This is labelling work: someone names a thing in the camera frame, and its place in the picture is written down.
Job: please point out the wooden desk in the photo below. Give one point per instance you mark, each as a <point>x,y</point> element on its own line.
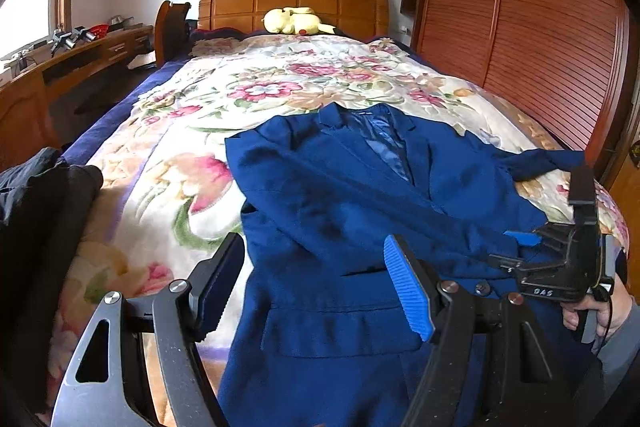
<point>30,97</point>

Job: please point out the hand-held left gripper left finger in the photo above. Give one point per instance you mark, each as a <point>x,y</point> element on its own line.
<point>219,274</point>

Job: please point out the red bowl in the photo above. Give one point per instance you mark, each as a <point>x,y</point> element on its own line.
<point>100,29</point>

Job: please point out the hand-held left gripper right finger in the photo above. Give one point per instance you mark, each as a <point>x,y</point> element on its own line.
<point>407,287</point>

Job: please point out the yellow plush toy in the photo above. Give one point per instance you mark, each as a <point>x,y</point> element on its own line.
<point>295,21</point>

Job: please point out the wooden slatted wardrobe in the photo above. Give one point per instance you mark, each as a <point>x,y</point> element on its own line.
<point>520,17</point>

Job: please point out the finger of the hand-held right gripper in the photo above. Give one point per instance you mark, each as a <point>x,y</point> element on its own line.
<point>522,238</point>
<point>507,261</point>

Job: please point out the black clothes pile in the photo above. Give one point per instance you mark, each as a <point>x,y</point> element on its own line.
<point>40,227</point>

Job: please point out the person's right forearm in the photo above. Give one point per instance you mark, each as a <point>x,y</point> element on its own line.
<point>620,352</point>

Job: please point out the wooden chair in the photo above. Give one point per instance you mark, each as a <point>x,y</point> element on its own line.
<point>169,32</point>

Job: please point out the blue suit jacket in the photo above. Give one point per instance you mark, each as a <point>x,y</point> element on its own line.
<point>340,217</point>

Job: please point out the floral blanket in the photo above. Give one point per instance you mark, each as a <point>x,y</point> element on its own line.
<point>210,107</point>

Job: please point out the person's right hand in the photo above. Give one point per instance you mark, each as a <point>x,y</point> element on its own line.
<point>617,307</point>

